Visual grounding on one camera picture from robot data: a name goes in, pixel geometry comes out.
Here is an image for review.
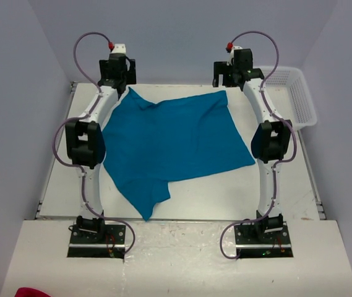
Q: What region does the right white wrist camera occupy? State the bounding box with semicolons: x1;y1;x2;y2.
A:
226;43;243;64

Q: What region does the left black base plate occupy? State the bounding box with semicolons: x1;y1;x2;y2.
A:
67;216;126;259

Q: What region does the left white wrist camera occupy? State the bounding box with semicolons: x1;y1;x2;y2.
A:
108;41;127;55

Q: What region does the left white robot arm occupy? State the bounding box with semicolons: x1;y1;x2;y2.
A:
65;51;136;243

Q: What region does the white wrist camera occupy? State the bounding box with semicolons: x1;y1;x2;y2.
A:
226;43;243;64
108;41;127;55

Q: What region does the blue t shirt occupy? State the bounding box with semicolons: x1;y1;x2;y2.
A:
102;90;255;220

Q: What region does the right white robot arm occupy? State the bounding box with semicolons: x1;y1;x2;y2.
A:
213;43;292;243

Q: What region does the white plastic basket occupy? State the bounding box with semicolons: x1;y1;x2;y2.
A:
265;67;317;131

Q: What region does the red cloth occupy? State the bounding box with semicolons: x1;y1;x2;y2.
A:
14;287;51;297

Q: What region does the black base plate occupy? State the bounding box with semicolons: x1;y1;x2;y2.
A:
234;215;293;259
67;216;126;259

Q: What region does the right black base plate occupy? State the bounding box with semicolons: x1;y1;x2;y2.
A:
234;215;293;259

